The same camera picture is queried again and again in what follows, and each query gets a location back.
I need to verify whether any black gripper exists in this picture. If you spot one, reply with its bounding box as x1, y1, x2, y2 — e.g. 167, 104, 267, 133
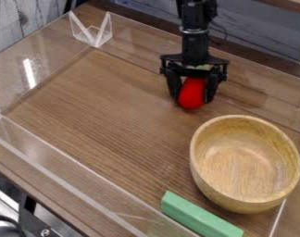
159, 54, 229, 104

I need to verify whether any red plush strawberry toy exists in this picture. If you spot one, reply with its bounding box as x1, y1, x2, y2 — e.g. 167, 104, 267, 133
178, 76, 207, 109

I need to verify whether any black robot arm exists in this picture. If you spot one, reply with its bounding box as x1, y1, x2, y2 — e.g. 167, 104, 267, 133
159, 0, 229, 109

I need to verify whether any wooden bowl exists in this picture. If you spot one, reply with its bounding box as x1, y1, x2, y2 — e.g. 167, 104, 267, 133
190, 115, 300, 214

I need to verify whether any green foam block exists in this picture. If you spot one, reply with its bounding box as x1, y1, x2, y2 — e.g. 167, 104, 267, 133
161, 191, 243, 237

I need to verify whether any clear acrylic corner bracket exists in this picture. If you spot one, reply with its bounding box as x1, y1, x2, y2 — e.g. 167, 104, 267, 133
68, 12, 112, 48

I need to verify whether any clear acrylic enclosure wall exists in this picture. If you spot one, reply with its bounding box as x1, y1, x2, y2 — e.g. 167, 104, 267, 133
0, 114, 198, 237

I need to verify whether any black table leg bracket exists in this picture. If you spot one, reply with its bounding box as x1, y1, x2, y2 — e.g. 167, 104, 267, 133
19, 195, 62, 237

